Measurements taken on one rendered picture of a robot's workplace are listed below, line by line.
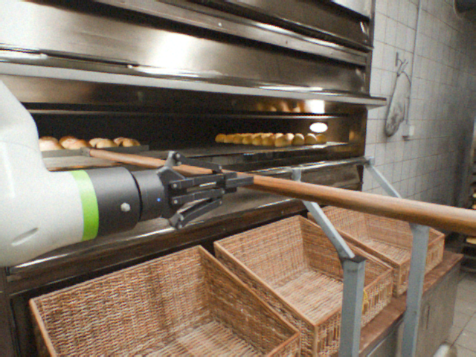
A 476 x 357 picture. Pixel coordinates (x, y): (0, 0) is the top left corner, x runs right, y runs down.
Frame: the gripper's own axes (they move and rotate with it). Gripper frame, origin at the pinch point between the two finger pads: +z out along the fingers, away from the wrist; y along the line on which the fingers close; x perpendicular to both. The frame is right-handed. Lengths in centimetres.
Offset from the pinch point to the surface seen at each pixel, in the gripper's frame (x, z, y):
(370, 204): 23.4, 5.0, 0.8
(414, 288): 5, 84, 50
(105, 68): -38.9, -8.0, -23.5
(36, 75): -38.2, -22.9, -20.5
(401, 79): -47, 182, -37
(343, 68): -56, 128, -40
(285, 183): 8.2, 4.6, -0.2
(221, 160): -53, 39, 4
